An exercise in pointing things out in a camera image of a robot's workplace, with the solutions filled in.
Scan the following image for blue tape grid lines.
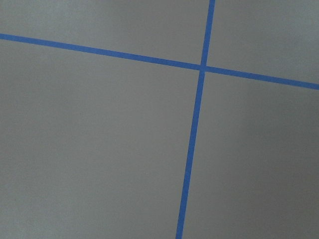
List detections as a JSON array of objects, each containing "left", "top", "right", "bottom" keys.
[{"left": 0, "top": 0, "right": 319, "bottom": 239}]

